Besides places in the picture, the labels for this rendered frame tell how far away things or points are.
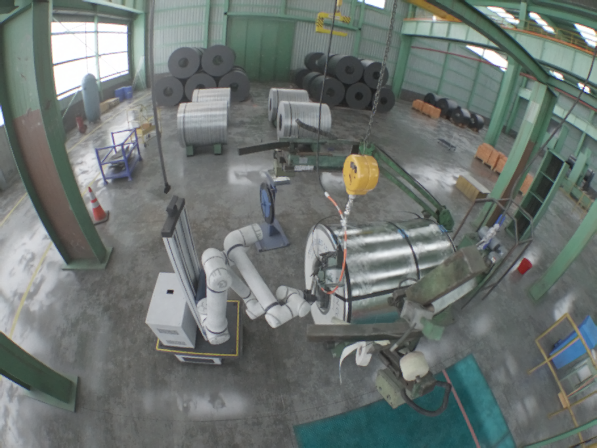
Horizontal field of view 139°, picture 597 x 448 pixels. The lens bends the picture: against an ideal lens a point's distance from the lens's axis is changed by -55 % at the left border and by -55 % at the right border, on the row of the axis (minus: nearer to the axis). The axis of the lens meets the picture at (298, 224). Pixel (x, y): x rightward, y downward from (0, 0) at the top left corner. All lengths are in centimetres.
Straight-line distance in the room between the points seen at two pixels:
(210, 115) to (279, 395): 580
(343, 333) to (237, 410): 200
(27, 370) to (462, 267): 326
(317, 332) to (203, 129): 586
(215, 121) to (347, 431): 633
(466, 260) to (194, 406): 262
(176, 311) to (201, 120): 495
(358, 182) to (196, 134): 551
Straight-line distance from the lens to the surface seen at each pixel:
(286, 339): 292
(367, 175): 120
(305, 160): 212
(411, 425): 307
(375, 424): 289
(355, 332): 87
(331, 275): 165
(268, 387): 273
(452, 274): 83
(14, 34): 384
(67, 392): 348
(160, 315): 224
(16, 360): 290
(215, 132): 632
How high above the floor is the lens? 267
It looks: 39 degrees down
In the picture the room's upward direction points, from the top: 8 degrees clockwise
